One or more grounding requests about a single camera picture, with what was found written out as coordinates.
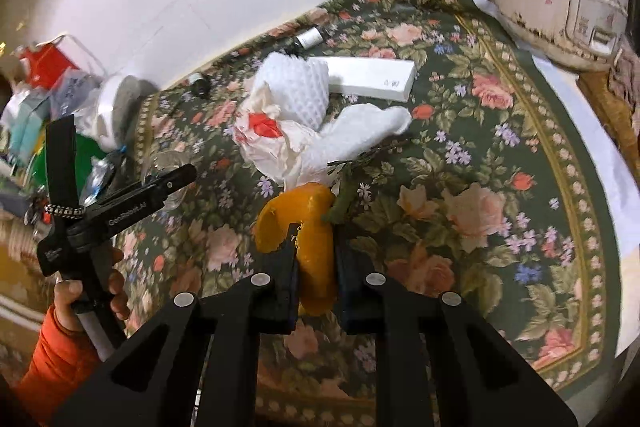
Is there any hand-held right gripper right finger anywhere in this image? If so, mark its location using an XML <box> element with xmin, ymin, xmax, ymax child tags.
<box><xmin>334</xmin><ymin>237</ymin><xmax>579</xmax><ymax>427</ymax></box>

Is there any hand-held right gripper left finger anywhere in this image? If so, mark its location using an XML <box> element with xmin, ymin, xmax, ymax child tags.
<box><xmin>50</xmin><ymin>227</ymin><xmax>302</xmax><ymax>427</ymax></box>

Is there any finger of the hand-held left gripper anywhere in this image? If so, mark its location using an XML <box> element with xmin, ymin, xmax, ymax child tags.
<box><xmin>92</xmin><ymin>164</ymin><xmax>199</xmax><ymax>220</ymax></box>
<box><xmin>45</xmin><ymin>114</ymin><xmax>81</xmax><ymax>210</ymax></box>

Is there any orange peel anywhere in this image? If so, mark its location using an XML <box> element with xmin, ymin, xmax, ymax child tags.
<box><xmin>254</xmin><ymin>182</ymin><xmax>339</xmax><ymax>317</ymax></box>

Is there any dark bottle with white label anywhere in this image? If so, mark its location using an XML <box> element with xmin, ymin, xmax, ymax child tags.
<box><xmin>294</xmin><ymin>26</ymin><xmax>335</xmax><ymax>52</ymax></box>

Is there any person's left forearm orange sleeve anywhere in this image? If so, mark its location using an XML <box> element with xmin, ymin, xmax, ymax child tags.
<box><xmin>14</xmin><ymin>306</ymin><xmax>103</xmax><ymax>424</ymax></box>

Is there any person's left hand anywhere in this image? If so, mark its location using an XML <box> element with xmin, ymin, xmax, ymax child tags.
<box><xmin>52</xmin><ymin>248</ymin><xmax>130</xmax><ymax>334</ymax></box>

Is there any pile of plastic bags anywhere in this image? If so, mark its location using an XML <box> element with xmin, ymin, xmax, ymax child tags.
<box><xmin>0</xmin><ymin>34</ymin><xmax>131</xmax><ymax>228</ymax></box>

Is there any white perforated round container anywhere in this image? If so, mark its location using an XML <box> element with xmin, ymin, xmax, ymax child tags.
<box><xmin>94</xmin><ymin>74</ymin><xmax>160</xmax><ymax>152</ymax></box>

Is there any green twig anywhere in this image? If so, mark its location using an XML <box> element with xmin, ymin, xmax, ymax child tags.
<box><xmin>320</xmin><ymin>142</ymin><xmax>407</xmax><ymax>224</ymax></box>

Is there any small dark bottle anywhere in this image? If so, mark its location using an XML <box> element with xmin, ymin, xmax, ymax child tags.
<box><xmin>189</xmin><ymin>74</ymin><xmax>212</xmax><ymax>98</ymax></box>

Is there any crumpled white red plastic bag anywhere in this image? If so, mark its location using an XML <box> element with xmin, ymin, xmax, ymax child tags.
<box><xmin>232</xmin><ymin>79</ymin><xmax>331</xmax><ymax>188</ymax></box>

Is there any floral tablecloth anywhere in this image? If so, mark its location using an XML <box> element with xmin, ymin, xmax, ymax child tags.
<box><xmin>112</xmin><ymin>0</ymin><xmax>617</xmax><ymax>427</ymax></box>

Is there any long white box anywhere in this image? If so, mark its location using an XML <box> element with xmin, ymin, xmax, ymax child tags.
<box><xmin>325</xmin><ymin>58</ymin><xmax>418</xmax><ymax>104</ymax></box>

